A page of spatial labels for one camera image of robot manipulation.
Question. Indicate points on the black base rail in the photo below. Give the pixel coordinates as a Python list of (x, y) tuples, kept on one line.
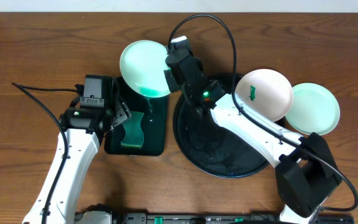
[(142, 218)]

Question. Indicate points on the black rectangular tray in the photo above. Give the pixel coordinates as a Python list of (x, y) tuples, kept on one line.
[(153, 124)]

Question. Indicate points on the mint green plate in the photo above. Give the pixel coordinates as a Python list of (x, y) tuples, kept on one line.
[(142, 65), (314, 110)]

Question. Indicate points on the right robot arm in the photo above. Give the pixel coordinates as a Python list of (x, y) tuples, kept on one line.
[(305, 170)]

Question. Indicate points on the mint green plate front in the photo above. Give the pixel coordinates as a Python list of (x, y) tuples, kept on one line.
[(142, 65)]

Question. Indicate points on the black round tray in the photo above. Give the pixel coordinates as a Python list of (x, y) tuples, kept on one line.
[(212, 148)]

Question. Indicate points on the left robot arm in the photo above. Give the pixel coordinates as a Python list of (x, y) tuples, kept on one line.
[(82, 129)]

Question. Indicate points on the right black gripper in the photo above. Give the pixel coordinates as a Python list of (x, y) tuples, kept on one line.
[(173, 77)]

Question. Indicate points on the white pink plate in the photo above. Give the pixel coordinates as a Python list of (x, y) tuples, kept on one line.
[(266, 91)]

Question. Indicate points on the green sponge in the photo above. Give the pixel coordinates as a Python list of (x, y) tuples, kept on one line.
[(134, 136)]

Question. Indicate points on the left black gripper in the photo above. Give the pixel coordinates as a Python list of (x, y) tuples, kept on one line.
[(122, 109)]

